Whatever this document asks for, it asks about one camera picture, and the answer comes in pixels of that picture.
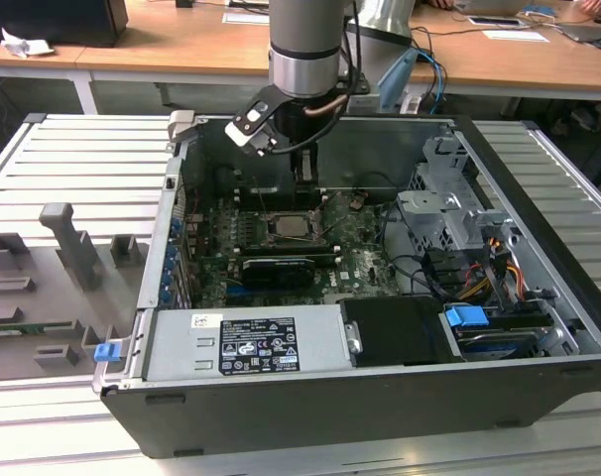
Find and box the metal socket cover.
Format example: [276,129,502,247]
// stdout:
[308,203,328,238]

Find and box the black RAM slot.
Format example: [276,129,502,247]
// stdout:
[236,187,326,200]
[240,240,337,251]
[241,248,342,260]

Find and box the CPU socket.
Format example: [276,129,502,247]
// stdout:
[253,210,327,248]

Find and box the grey case latch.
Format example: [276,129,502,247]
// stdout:
[168,109,198,144]

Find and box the white paper sheet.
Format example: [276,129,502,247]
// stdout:
[481,29,550,46]
[221,12,270,26]

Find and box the wooden desk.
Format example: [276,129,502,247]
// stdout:
[0,0,601,118]

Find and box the black graphics card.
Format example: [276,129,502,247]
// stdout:
[239,255,317,293]

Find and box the green motherboard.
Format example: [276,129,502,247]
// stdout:
[180,186,406,311]

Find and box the silver metal drive cage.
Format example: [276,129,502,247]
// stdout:
[394,133,520,259]

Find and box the white framed tablet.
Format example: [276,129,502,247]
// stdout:
[466,14,523,29]

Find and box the black plastic shroud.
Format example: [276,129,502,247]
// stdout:
[339,297,463,368]

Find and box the grey power supply unit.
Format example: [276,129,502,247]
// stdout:
[141,302,364,384]

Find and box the black box on desk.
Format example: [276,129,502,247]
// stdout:
[0,0,129,49]

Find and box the hard disk in blue carrier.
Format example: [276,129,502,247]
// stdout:
[441,304,554,363]

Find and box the crumpled white paper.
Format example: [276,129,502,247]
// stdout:
[0,27,55,59]

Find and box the black open PC case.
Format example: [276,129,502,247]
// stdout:
[99,111,601,460]

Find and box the blue plastic latch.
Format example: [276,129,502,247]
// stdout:
[94,341,121,363]

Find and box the grey parts rack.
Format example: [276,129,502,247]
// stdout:
[0,201,151,383]

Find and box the grey laptop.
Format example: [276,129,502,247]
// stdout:
[552,22,601,44]

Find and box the green RAM stick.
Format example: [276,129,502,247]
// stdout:
[0,322,73,336]

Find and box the black camera cable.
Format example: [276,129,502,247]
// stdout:
[268,111,344,155]

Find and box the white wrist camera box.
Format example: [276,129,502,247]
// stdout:
[224,86,278,158]

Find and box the blue cable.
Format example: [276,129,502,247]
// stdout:
[413,43,449,118]

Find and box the thick black cable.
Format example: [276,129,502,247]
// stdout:
[387,253,450,303]

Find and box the yellow red wire bundle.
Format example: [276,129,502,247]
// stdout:
[456,237,528,303]

